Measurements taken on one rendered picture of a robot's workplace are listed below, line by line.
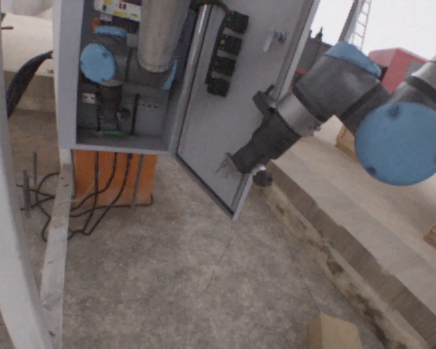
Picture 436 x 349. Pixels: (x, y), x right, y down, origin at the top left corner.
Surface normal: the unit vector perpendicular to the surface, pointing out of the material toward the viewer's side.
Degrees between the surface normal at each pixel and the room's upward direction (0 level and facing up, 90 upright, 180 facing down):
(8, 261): 81
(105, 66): 103
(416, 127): 94
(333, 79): 89
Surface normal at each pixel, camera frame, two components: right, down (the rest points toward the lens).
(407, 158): -0.55, 0.33
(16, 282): 0.42, 0.38
